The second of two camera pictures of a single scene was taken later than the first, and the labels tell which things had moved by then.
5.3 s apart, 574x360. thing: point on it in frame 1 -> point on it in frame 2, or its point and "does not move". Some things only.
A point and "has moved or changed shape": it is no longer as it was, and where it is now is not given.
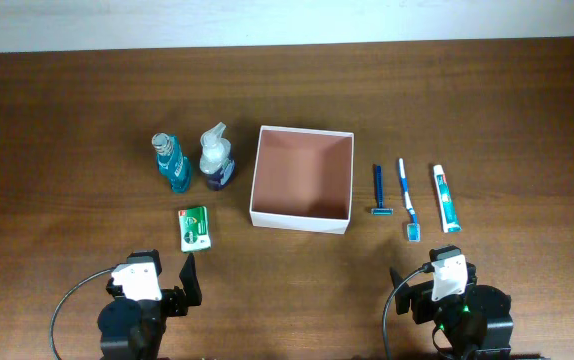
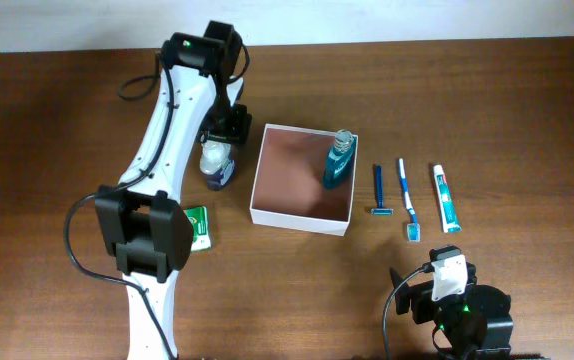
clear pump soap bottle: x=216 y=158 does not move
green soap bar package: x=194 y=228 does not move
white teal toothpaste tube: x=450 y=222 does not move
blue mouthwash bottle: x=172 y=161 has moved or changed shape
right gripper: x=423 y=294 does not move
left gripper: x=171 y=301 -> x=238 y=131
